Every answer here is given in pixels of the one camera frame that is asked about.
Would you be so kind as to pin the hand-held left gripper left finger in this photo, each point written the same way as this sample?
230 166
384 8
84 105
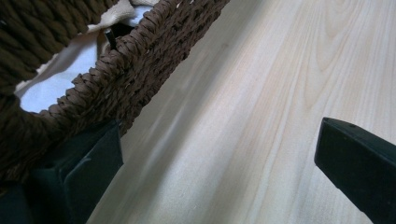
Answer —
77 174

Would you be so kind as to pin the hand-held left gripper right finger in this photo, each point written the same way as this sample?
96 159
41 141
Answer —
361 161

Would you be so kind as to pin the brown woven basket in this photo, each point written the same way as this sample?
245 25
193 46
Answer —
130 68

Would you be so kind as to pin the white cloth basket liner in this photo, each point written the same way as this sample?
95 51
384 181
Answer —
59 77

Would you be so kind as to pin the black metal basket frame rod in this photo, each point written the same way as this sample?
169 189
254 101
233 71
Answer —
110 39

